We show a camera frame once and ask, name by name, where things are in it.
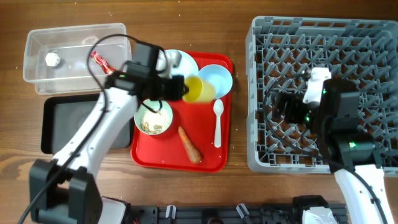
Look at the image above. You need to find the yellow plastic cup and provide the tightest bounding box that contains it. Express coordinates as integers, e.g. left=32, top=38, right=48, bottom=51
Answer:
left=182, top=75, right=216, bottom=103

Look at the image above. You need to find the red snack wrapper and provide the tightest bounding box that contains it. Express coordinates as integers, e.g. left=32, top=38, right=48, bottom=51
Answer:
left=90, top=51, right=116, bottom=75

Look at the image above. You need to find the white plastic spoon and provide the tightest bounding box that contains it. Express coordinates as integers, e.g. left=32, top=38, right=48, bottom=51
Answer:
left=213, top=99, right=224, bottom=148

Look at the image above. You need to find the light blue bowl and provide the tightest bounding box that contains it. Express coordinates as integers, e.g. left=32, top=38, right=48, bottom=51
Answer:
left=198, top=64, right=233, bottom=99

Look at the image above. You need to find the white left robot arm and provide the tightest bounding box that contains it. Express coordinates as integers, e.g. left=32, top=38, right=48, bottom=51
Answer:
left=19, top=59, right=188, bottom=223

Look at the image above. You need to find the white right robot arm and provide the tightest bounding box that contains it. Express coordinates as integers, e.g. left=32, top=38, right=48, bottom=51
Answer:
left=272, top=67, right=394, bottom=223

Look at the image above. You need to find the grey dishwasher rack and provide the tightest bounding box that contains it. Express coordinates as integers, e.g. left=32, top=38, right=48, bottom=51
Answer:
left=246, top=16, right=397, bottom=177

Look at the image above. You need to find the green bowl with rice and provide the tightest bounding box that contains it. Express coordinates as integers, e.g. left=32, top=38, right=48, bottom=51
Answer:
left=134, top=100, right=173, bottom=136

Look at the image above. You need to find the light blue plate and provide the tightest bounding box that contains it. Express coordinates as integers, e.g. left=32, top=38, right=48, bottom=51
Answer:
left=156, top=49, right=199, bottom=78

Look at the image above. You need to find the red plastic tray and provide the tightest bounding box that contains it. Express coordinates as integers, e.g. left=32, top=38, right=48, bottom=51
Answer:
left=130, top=50, right=234, bottom=173

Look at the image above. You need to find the orange carrot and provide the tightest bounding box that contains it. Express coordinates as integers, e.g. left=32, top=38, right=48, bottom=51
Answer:
left=178, top=126, right=201, bottom=164

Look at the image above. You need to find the black tray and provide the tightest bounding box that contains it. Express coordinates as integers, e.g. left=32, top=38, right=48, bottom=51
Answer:
left=40, top=93, right=134, bottom=155

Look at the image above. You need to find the clear plastic storage box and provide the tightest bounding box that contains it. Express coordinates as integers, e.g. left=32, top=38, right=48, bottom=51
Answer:
left=23, top=23, right=127, bottom=95

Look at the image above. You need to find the crumpled white paper ball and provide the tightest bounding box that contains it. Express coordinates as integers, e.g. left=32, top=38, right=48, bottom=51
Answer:
left=45, top=52, right=61, bottom=67

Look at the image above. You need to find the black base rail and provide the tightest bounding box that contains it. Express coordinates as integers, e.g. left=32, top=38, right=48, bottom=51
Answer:
left=125, top=195, right=349, bottom=224

